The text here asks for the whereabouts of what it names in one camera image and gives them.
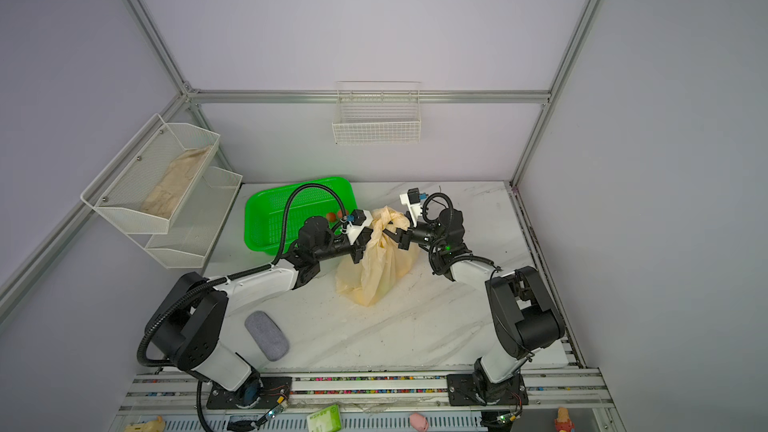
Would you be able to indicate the pink small toy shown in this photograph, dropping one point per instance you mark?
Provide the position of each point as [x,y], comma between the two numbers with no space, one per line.
[418,422]

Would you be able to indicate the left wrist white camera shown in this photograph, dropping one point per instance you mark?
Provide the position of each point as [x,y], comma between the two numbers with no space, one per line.
[356,222]

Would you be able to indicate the beige cloth in shelf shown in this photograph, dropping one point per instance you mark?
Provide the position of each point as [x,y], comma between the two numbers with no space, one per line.
[166,196]

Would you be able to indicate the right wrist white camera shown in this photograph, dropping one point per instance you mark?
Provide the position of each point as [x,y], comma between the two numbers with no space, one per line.
[412,199]

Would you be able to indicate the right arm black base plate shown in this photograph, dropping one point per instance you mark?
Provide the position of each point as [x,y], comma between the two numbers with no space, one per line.
[473,390]

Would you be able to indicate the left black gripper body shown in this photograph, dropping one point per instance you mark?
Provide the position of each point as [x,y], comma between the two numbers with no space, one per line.
[360,240]

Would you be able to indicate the wrist white camera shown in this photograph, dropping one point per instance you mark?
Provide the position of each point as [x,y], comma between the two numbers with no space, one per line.
[356,222]
[412,199]

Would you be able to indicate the lower white mesh wall shelf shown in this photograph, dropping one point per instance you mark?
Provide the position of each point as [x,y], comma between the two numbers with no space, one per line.
[197,226]

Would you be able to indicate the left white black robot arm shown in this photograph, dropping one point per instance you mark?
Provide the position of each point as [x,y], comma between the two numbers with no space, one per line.
[192,330]

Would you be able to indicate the cream banana print plastic bag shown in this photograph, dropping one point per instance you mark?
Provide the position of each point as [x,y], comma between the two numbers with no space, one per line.
[383,263]

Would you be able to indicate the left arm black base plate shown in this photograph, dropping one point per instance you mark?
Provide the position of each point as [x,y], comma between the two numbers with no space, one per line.
[262,395]

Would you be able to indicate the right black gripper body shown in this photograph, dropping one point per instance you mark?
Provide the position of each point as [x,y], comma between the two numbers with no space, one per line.
[405,238]

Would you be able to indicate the green small box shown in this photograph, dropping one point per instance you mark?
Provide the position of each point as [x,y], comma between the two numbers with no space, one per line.
[327,419]

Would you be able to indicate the green plastic basket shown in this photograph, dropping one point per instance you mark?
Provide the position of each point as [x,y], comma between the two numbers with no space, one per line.
[264,211]

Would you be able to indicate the grey oval sponge pad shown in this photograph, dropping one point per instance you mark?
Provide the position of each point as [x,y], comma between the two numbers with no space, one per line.
[270,339]

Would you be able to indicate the upper white mesh wall shelf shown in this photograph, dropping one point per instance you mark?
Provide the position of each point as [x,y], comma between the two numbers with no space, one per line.
[126,193]

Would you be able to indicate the white mesh wall shelf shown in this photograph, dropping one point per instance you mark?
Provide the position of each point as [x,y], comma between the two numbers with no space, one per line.
[197,226]
[126,193]

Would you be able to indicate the white wire wall basket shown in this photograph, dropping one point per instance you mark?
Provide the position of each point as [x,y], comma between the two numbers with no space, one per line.
[377,113]

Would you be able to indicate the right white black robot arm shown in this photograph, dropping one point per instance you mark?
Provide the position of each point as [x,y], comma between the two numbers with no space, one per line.
[524,314]

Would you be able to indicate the red yellow figurine toy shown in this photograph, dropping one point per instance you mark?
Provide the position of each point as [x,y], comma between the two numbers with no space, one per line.
[563,421]

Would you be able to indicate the beige toy at front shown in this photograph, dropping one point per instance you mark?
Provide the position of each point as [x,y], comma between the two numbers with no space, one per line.
[156,425]

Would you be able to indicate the aluminium front rail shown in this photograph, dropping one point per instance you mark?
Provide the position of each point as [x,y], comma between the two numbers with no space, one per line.
[374,401]

